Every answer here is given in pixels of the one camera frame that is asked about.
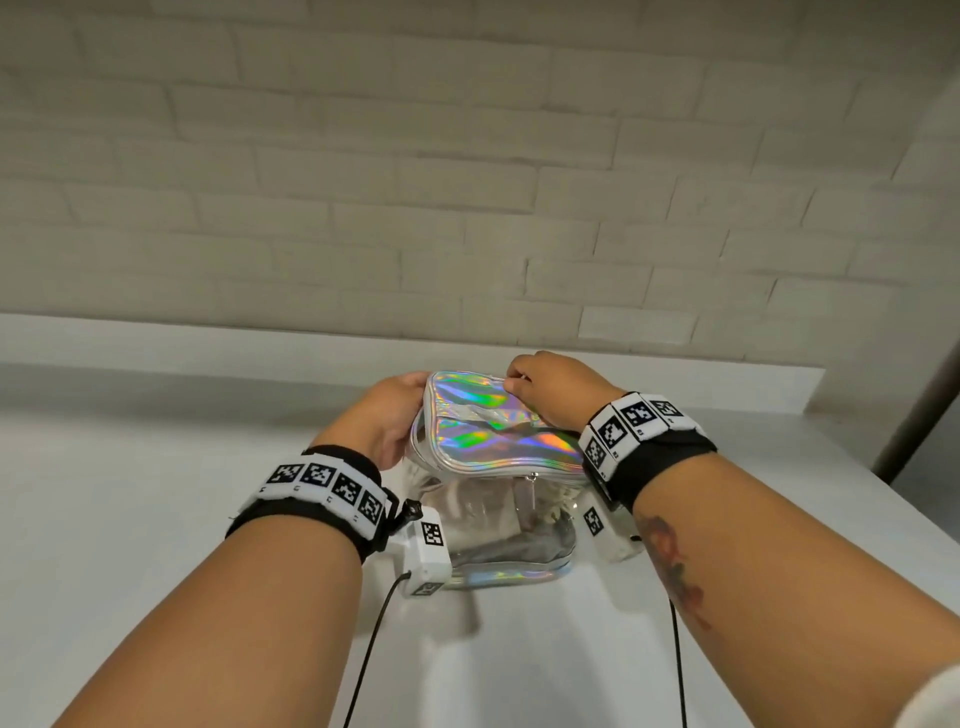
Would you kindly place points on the holographic clear toiletry bag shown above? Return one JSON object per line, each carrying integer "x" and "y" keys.
{"x": 495, "y": 427}

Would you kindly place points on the person's left thumb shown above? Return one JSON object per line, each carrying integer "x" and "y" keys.
{"x": 411, "y": 381}

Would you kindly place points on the black wristband with marker tags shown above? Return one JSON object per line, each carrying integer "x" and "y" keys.
{"x": 315, "y": 487}
{"x": 637, "y": 442}

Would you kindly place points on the person's left hand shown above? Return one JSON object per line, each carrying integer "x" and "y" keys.
{"x": 371, "y": 420}

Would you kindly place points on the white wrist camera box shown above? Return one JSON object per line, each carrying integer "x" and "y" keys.
{"x": 426, "y": 551}
{"x": 611, "y": 532}

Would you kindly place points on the person's left forearm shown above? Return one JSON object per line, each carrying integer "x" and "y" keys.
{"x": 225, "y": 630}

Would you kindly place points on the person's right fingers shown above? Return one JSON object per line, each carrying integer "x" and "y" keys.
{"x": 519, "y": 373}

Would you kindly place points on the grey soft item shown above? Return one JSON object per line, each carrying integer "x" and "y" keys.
{"x": 517, "y": 547}

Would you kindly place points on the person's right hand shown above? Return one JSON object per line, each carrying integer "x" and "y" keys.
{"x": 559, "y": 390}

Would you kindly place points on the person's right forearm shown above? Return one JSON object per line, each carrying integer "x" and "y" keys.
{"x": 787, "y": 600}

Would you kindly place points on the dark metal pole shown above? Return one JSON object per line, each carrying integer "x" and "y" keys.
{"x": 919, "y": 409}

